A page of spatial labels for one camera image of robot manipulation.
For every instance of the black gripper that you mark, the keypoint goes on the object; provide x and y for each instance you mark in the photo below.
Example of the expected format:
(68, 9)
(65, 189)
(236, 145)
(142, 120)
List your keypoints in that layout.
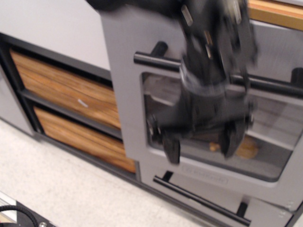
(178, 109)

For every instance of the black oven door handle bar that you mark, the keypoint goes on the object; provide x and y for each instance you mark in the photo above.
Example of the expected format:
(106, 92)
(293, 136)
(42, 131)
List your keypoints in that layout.
(158, 60)

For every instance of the grey toy oven door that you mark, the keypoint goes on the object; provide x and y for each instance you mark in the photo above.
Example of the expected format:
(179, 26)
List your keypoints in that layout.
(275, 174)

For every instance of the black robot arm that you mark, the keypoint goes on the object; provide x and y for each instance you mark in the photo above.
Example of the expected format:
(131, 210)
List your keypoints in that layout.
(219, 40)

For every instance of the tan wooden toy food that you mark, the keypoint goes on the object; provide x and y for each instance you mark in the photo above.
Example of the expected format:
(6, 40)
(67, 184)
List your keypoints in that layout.
(248, 149)

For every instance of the lower wood grain bin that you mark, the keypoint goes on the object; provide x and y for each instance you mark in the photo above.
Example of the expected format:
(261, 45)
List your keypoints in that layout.
(87, 140)

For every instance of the wood grain bin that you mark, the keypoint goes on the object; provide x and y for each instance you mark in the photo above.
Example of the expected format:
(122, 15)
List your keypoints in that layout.
(78, 94)
(87, 140)

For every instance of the upper wood grain bin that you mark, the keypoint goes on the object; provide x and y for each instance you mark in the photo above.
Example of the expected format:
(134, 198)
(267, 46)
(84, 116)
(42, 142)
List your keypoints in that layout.
(78, 94)

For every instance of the grey toy kitchen cabinet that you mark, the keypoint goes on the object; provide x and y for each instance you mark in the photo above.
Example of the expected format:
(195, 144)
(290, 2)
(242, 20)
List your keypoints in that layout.
(64, 33)

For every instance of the black drawer handle bar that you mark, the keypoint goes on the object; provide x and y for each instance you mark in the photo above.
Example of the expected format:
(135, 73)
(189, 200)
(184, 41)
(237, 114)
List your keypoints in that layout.
(238, 216)

